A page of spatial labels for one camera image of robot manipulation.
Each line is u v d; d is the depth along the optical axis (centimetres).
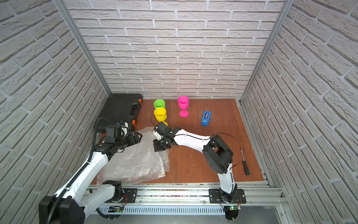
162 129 68
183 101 102
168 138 63
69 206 38
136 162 84
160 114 95
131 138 73
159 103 100
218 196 74
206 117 103
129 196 73
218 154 49
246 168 83
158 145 74
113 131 61
